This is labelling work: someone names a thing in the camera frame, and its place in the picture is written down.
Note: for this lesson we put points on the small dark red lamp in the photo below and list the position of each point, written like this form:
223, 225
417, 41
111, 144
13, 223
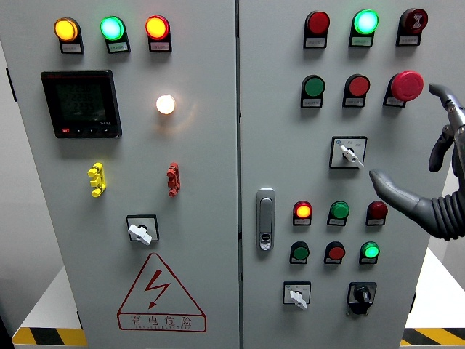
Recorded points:
378, 209

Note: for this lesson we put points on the small label plate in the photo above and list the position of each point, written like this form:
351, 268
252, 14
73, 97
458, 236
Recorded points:
408, 40
360, 41
311, 103
394, 102
302, 222
118, 47
160, 46
375, 221
354, 102
71, 48
315, 42
336, 222

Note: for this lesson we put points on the small lit green lamp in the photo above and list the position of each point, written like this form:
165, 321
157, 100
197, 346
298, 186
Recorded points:
370, 251

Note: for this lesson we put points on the small red push button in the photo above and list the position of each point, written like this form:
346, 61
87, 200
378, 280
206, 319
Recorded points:
335, 252

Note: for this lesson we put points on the black door hinge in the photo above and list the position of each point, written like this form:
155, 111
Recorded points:
413, 302
11, 85
79, 320

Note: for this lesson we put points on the small lit red lamp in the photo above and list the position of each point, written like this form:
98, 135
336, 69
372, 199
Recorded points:
302, 210

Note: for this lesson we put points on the large red stop button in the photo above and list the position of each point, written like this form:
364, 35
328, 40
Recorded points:
407, 85

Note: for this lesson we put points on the small green push button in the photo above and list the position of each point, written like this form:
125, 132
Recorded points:
300, 252

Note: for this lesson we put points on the black yellow striped tape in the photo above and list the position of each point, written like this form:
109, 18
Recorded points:
47, 336
436, 336

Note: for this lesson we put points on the silver door lock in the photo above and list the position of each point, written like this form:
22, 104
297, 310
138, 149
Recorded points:
266, 218

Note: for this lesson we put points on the red and black buzzer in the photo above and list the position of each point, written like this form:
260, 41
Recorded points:
414, 19

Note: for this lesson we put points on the green round lamp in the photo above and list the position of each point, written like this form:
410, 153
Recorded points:
366, 22
112, 28

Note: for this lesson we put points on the red round lamp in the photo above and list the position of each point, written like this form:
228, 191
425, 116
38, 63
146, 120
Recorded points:
157, 27
317, 22

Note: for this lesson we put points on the white round lamp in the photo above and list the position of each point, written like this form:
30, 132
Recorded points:
165, 104

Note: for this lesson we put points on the red warning triangle sign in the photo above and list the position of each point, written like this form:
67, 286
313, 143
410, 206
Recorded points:
160, 321

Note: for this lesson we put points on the black display meter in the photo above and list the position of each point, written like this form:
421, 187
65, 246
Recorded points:
81, 103

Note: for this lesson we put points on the yellow round lamp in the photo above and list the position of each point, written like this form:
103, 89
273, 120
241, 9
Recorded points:
66, 29

